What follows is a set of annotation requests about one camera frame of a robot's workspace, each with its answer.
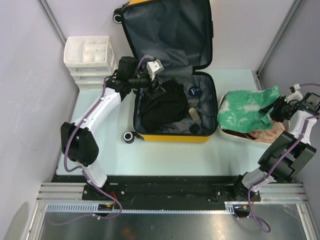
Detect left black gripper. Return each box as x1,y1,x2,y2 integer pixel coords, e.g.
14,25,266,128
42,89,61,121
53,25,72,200
128,68,166,99

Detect pink patterned cloth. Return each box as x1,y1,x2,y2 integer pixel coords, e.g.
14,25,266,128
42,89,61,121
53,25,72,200
248,121,285,144

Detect green cloth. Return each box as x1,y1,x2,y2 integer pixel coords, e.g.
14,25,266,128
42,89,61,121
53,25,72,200
217,86,280,134

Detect black drawstring shorts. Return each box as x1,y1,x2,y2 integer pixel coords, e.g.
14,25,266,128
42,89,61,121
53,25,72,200
139,79,188,133

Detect rust brown cloth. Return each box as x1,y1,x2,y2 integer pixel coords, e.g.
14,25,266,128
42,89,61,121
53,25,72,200
222,129,255,140

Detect dark blue round tin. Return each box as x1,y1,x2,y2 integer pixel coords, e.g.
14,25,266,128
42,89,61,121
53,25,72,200
188,86,202,97

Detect small beige bottle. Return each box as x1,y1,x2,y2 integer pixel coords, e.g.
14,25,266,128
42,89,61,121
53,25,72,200
188,107,200,121

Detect yellow Pikachu hard-shell suitcase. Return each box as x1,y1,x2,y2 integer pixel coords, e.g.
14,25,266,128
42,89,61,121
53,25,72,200
112,0,218,143

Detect white plastic drawer organizer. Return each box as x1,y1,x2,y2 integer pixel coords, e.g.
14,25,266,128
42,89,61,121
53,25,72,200
63,35,118,91

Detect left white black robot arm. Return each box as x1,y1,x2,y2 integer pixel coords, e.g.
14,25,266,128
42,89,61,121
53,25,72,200
60,55,164,200

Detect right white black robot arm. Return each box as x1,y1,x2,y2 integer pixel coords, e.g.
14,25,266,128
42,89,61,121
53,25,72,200
230,91,320,201

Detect white plastic tray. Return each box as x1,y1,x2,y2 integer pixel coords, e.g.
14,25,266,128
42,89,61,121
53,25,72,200
217,87,285,145

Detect black round cap container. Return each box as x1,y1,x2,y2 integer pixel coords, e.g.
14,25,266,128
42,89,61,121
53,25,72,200
189,123,201,134

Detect light blue table mat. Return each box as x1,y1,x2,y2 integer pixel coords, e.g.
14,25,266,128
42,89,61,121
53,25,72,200
56,69,266,177

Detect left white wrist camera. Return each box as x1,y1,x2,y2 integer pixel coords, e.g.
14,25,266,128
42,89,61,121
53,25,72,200
146,59,164,81

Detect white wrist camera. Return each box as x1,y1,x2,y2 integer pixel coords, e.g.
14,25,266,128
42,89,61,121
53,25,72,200
146,59,164,81
284,84,303,103

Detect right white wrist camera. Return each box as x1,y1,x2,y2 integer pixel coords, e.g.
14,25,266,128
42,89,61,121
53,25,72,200
284,84,303,103

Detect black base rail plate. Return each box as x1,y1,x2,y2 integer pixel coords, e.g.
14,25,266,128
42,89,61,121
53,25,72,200
52,175,248,210

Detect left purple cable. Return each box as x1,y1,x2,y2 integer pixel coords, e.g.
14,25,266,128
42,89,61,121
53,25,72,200
47,54,154,226

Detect grey slotted cable duct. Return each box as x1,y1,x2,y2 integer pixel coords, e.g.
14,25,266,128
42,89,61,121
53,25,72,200
46,202,234,215

